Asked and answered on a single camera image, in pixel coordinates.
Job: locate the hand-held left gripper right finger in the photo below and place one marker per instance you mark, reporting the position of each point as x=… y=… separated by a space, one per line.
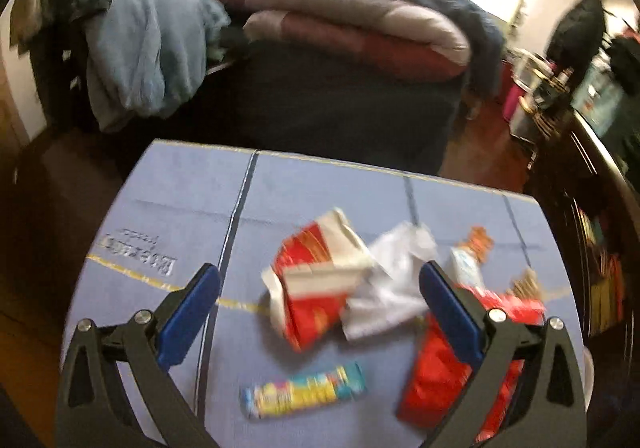
x=450 y=313

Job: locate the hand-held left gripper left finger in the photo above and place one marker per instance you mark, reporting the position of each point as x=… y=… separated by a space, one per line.
x=192 y=313

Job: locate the orange and white snack wrapper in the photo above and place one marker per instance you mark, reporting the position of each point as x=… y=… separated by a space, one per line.
x=465 y=263

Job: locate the white paper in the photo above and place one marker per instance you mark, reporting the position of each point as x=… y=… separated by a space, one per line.
x=385 y=298

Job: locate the red snack bag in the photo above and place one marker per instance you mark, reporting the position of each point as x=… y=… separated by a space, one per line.
x=435 y=378

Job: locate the colourful candy tube wrapper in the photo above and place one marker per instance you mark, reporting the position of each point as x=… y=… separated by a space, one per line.
x=305 y=390

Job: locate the blue lined mat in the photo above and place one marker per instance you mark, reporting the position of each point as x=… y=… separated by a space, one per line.
x=310 y=188

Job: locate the dark wooden dresser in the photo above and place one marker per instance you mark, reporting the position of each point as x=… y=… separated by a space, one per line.
x=565 y=168

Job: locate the pink container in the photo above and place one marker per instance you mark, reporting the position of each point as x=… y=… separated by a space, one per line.
x=512 y=103

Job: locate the bed with dark sheet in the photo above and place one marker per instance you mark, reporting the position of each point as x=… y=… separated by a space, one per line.
x=325 y=118

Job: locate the teal box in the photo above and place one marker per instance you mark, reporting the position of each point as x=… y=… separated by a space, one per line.
x=595 y=93

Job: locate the light blue garment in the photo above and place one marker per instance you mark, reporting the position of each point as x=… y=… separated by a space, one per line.
x=140 y=43

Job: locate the folded pink and red quilt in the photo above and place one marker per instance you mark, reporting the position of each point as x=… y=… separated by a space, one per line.
x=350 y=38

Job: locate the hanging black coat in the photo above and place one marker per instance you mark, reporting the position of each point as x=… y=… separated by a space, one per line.
x=575 y=33

